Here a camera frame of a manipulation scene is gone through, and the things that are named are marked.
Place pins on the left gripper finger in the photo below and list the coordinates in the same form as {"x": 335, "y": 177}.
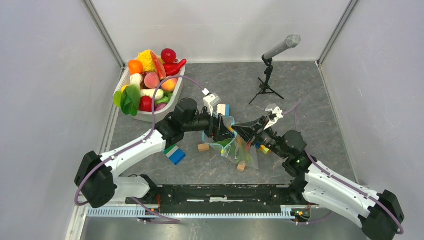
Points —
{"x": 225, "y": 123}
{"x": 226, "y": 135}

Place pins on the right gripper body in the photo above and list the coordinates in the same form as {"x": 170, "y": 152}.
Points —
{"x": 267, "y": 138}

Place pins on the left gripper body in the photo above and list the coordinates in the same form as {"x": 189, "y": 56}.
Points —
{"x": 215, "y": 131}

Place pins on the green toy bell pepper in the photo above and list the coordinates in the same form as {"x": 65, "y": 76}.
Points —
{"x": 226, "y": 144}

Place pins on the clear zip top bag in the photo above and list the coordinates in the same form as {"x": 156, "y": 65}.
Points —
{"x": 230, "y": 153}

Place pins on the green toy cucumber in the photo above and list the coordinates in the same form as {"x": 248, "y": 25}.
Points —
{"x": 242, "y": 154}

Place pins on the small red toy chili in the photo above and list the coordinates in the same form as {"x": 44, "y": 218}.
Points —
{"x": 172, "y": 69}

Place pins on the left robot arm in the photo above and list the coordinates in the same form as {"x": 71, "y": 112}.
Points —
{"x": 99, "y": 177}

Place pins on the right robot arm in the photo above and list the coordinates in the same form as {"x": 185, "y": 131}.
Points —
{"x": 379, "y": 215}

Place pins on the blue orange green brick stack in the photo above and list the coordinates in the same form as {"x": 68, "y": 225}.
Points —
{"x": 262, "y": 148}

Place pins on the long wooden block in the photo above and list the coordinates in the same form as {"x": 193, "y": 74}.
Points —
{"x": 203, "y": 147}

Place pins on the small wooden cube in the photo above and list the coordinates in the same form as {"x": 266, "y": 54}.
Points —
{"x": 241, "y": 166}

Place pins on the black tripod mic stand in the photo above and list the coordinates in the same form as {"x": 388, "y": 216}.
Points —
{"x": 264, "y": 86}

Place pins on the blue green white brick stack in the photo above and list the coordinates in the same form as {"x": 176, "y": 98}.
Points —
{"x": 175, "y": 154}

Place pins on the orange toy peach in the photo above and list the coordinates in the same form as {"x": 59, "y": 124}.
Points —
{"x": 169, "y": 85}

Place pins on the white plastic basket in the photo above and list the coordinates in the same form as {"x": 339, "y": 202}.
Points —
{"x": 159, "y": 115}

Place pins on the red toy tomato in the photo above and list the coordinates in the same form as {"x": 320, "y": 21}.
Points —
{"x": 145, "y": 104}

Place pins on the pink toy peach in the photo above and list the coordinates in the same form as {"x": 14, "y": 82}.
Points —
{"x": 152, "y": 80}

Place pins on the pink toy watermelon slice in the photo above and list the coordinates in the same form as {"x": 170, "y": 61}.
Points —
{"x": 159, "y": 67}

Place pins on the red toy apple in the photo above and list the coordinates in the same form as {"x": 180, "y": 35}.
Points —
{"x": 168, "y": 56}

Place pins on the white green toy leek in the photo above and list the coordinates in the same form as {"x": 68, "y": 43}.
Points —
{"x": 136, "y": 80}

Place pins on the grey microphone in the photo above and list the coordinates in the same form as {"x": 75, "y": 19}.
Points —
{"x": 290, "y": 42}

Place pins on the orange toy pepper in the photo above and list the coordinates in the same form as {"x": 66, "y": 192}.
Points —
{"x": 135, "y": 67}

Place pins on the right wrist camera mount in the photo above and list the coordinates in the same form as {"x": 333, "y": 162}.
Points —
{"x": 274, "y": 114}

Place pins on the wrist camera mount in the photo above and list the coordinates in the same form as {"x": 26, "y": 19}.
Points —
{"x": 211, "y": 100}
{"x": 274, "y": 114}

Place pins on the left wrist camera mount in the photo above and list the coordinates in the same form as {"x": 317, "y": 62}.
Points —
{"x": 211, "y": 100}

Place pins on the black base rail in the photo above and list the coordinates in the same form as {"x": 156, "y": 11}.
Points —
{"x": 223, "y": 198}

